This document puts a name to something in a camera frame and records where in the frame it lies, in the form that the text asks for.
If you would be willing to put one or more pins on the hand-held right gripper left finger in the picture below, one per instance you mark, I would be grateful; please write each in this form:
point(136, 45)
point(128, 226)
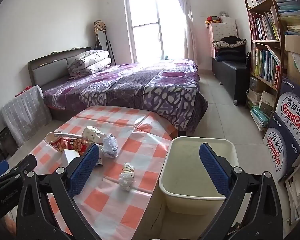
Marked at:
point(83, 170)

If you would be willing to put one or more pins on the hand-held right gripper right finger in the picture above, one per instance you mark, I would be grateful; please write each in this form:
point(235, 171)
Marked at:
point(215, 170)

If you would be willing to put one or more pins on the cream plastic trash bin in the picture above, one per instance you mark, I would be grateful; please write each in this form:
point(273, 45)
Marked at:
point(190, 192)

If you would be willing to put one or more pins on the white foam puzzle piece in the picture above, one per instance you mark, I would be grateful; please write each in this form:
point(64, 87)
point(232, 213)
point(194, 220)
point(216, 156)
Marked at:
point(70, 157)

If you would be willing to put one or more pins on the crumpled blue white paper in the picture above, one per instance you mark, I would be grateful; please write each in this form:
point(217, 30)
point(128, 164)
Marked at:
point(110, 146)

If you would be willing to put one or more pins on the floral paper cup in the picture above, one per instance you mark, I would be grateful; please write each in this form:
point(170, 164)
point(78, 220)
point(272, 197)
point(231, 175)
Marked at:
point(92, 134)

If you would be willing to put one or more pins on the crumpled white tissue ball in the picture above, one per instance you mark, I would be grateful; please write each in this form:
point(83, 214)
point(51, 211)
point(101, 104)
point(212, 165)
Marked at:
point(127, 176)

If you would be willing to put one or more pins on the grey checked cloth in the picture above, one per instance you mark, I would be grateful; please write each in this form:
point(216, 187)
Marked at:
point(25, 115)

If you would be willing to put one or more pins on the orange checked tablecloth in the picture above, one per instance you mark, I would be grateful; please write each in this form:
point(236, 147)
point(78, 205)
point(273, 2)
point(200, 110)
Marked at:
point(135, 145)

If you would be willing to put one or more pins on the blue water carton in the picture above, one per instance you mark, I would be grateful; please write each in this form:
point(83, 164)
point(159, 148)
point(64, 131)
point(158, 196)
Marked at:
point(293, 115)
point(277, 152)

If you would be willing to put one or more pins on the stack of lying books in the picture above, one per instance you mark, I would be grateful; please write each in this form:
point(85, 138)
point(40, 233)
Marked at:
point(260, 117)

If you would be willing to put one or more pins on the red cloth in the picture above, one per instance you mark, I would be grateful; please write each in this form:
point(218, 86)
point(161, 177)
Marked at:
point(23, 91)

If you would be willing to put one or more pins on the pile of loose papers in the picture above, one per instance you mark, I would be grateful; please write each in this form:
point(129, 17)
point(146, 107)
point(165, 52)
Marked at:
point(298, 190)

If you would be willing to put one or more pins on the black storage bench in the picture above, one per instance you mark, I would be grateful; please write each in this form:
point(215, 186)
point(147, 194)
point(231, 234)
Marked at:
point(230, 72)

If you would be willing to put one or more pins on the folded floral quilt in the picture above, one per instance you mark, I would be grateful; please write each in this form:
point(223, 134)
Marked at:
point(90, 61)

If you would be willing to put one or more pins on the row of green books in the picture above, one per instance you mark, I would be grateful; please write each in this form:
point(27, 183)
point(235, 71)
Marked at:
point(265, 65)

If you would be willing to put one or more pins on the stack of folded clothes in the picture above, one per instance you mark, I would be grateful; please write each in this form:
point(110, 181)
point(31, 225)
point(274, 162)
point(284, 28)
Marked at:
point(230, 47)

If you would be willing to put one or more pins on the black coat rack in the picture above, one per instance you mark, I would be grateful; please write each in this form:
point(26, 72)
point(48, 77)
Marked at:
point(110, 47)

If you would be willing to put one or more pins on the small black bag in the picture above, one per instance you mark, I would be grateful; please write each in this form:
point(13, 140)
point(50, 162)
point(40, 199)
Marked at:
point(98, 45)

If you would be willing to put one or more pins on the wooden bookshelf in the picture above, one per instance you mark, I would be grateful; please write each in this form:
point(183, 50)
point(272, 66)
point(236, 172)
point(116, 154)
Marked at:
point(282, 62)

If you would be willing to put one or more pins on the brown cardboard box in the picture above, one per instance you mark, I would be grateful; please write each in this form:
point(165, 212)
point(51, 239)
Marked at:
point(297, 60)

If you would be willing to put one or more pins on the pink covered cabinet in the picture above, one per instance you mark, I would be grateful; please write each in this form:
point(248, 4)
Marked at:
point(222, 31)

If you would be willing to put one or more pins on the plaid scarf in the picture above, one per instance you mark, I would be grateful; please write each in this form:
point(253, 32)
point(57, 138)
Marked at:
point(100, 26)

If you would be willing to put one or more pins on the light pink curtain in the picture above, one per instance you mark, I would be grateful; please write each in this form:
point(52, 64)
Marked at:
point(187, 25)

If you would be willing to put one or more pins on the row of upright books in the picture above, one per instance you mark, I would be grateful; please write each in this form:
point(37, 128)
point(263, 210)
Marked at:
point(263, 27)

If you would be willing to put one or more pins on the white pillow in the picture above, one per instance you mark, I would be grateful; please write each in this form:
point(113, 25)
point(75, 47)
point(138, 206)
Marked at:
point(228, 19)

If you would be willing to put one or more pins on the small fan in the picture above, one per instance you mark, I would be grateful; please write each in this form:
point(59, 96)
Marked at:
point(223, 13)

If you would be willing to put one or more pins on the window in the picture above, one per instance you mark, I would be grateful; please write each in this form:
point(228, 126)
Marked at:
point(150, 22)

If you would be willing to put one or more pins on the dark wooden bed frame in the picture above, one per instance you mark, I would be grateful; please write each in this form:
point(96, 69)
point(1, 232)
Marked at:
point(45, 65)

